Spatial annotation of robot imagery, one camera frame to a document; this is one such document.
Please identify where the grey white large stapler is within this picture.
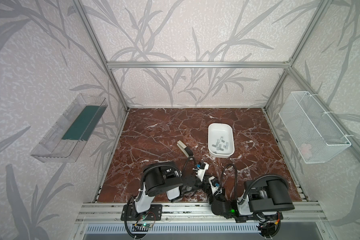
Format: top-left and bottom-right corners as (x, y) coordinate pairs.
(177, 141), (194, 158)

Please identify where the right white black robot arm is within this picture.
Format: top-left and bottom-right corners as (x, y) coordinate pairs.
(206, 174), (295, 223)

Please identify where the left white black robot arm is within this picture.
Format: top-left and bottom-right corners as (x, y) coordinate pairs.
(133, 162), (209, 215)

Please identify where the white plastic tray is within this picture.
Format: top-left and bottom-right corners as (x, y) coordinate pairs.
(208, 123), (235, 158)

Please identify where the green circuit board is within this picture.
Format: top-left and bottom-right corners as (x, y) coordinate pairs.
(133, 223), (155, 232)

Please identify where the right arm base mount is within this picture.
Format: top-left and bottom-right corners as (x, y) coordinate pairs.
(238, 203), (279, 222)

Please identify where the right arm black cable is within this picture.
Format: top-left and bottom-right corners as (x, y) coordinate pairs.
(219, 163), (290, 208)

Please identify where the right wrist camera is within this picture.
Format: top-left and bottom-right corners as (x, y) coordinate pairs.
(208, 176), (222, 195)

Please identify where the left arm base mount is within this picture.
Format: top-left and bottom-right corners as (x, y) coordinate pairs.
(121, 204), (163, 221)

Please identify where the aluminium front rail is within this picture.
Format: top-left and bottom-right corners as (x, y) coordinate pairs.
(75, 202), (327, 224)

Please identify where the white wire mesh basket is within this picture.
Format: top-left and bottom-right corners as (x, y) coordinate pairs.
(279, 91), (352, 164)

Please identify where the clear wall shelf green mat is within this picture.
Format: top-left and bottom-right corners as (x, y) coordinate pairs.
(31, 94), (108, 163)

